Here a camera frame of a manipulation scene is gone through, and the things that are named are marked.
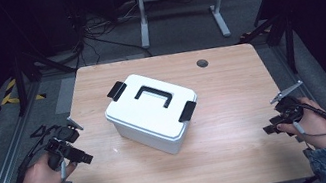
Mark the black tripod stand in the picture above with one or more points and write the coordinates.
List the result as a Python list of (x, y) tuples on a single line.
[(289, 39), (19, 83)]

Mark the person's right hand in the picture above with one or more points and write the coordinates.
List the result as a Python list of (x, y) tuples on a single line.
[(319, 128)]

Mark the white lidded storage box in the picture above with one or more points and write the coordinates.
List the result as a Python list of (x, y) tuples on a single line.
[(140, 110)]

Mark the yellow black hazard tape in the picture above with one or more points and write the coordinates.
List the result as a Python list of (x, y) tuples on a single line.
[(8, 98)]

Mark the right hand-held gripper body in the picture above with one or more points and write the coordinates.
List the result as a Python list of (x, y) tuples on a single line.
[(289, 111)]

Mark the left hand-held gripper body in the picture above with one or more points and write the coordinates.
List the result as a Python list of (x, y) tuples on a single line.
[(64, 136)]

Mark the white plastic storage box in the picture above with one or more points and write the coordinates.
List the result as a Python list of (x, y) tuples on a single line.
[(155, 138)]

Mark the black bracket on floor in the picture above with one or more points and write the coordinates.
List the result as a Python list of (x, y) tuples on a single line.
[(39, 131)]

